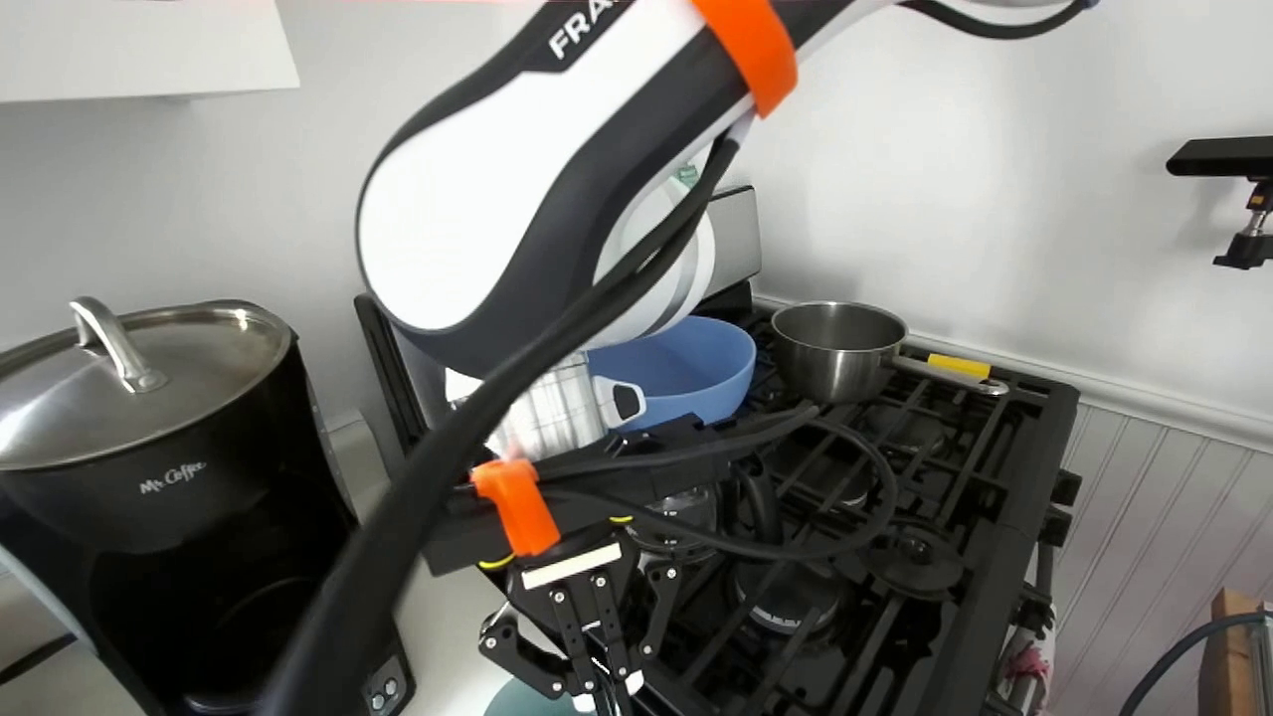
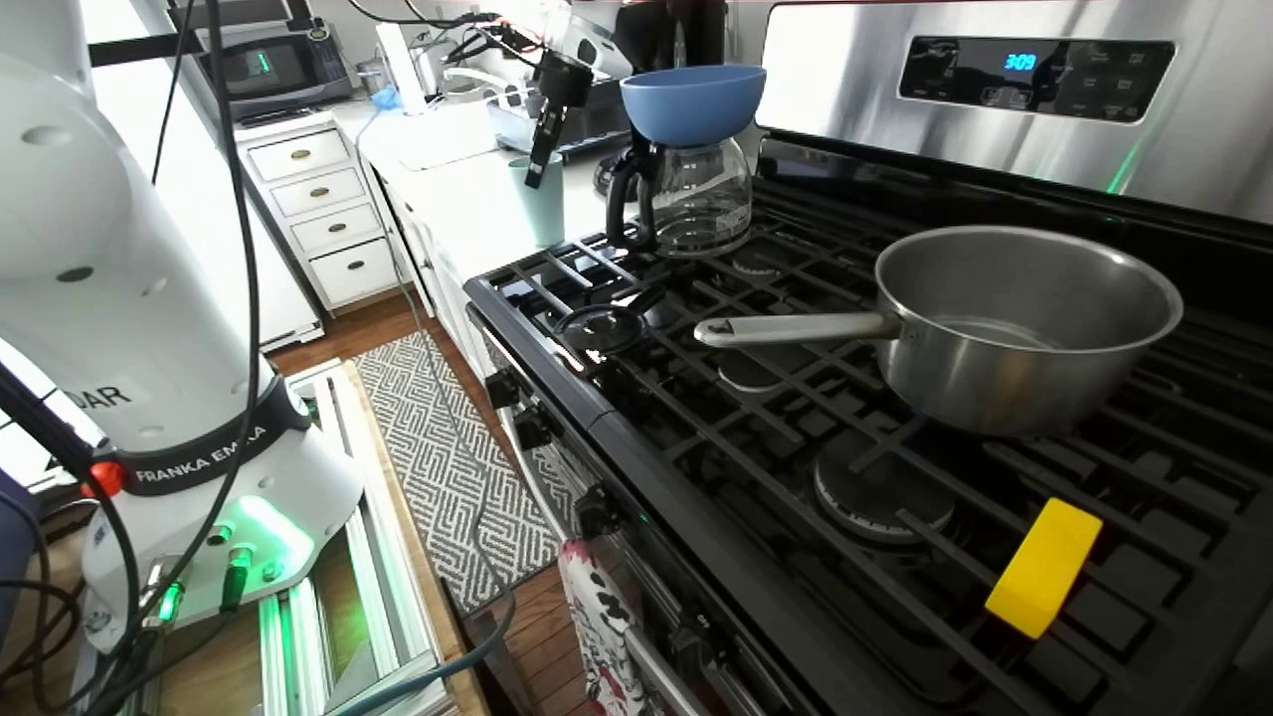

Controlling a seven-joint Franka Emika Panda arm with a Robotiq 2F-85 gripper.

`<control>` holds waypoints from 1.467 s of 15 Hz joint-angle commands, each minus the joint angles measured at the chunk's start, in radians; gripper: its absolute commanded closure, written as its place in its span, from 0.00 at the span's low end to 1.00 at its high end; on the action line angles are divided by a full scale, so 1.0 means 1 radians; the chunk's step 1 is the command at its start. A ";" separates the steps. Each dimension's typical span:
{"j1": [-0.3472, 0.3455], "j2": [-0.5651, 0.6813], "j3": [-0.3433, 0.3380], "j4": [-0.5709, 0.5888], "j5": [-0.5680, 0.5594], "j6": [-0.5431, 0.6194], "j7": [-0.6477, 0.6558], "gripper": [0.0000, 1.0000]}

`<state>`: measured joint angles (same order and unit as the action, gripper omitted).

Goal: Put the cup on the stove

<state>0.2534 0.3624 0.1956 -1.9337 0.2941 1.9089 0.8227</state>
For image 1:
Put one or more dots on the black gripper white label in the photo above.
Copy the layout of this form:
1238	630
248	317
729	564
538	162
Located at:
569	576

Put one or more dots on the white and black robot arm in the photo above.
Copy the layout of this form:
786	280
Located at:
532	174

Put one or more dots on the black gas stove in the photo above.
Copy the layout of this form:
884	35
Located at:
929	453

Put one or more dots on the black round burner cap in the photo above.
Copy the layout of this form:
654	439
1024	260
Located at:
786	606

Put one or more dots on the blue bowl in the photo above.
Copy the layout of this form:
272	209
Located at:
688	373

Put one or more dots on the black coffee maker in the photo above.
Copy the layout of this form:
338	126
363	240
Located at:
199	559

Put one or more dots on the steel pot lid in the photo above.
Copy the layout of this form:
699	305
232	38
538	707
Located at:
119	384

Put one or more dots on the wooden board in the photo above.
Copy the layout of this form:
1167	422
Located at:
1238	662

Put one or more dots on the black wrist mount plate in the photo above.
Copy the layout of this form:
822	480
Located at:
448	540

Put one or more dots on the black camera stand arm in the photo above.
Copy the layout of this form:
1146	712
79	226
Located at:
1226	156

